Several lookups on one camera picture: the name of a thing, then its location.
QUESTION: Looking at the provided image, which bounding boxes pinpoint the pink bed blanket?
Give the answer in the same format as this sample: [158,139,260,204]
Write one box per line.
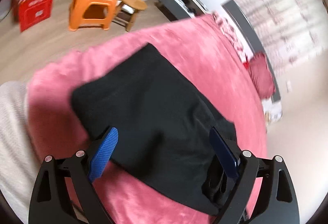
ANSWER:
[28,15,267,223]

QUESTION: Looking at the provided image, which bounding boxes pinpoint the orange plastic stool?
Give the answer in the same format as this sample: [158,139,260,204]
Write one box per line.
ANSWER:
[68,0,118,31]

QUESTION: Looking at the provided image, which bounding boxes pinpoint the small wooden stool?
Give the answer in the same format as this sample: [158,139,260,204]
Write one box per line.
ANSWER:
[113,0,148,32]

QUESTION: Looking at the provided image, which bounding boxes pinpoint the grey white headboard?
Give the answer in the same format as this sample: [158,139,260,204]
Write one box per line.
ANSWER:
[179,0,282,122]

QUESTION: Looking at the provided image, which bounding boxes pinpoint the left white nightstand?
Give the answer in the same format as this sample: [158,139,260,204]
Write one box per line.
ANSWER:
[159,0,207,20]

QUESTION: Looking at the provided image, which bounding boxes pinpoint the dark red pillow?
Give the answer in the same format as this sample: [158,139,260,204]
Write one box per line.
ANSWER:
[247,52,276,99]

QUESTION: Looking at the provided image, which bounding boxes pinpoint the black pants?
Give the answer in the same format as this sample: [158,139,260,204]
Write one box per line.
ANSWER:
[71,44,237,216]

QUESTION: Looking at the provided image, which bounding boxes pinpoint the pink floral cloth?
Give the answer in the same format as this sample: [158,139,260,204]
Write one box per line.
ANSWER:
[213,11,254,67]

